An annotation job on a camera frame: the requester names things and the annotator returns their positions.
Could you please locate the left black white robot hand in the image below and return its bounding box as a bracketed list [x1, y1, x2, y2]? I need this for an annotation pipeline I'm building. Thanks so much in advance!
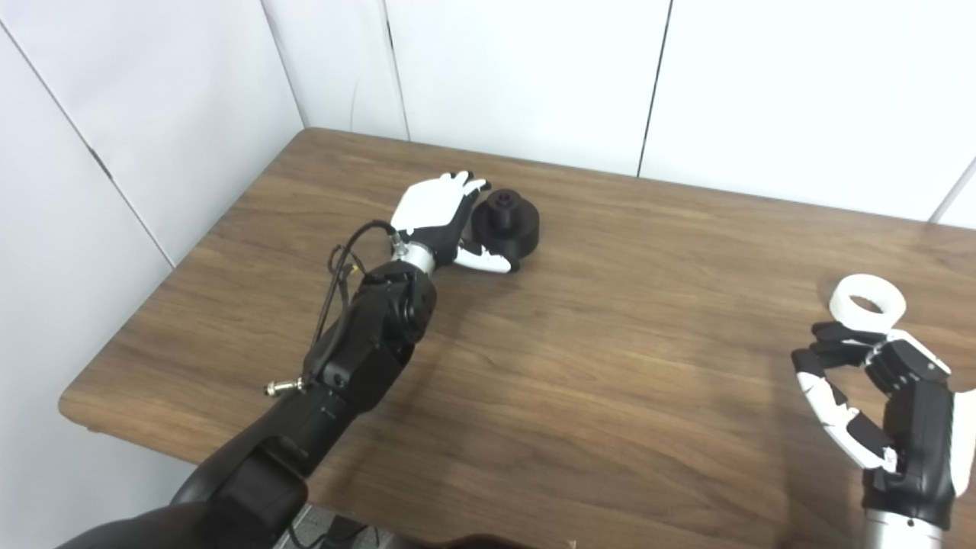
[390, 171, 521, 274]

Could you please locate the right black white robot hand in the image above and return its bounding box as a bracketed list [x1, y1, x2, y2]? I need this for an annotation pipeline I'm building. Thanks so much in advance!
[791, 322, 976, 531]

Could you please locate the white toothed plastic ring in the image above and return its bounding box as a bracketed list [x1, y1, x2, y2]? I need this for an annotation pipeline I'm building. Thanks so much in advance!
[830, 274, 907, 332]

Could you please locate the round black plastic part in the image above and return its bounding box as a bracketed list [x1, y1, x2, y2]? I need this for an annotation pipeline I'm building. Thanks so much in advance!
[470, 191, 541, 264]

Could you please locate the left arm thin wire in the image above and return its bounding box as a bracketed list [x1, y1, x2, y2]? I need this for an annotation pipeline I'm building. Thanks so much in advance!
[329, 244, 361, 284]

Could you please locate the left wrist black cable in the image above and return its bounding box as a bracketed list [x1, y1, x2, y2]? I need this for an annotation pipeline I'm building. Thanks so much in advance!
[264, 220, 405, 397]

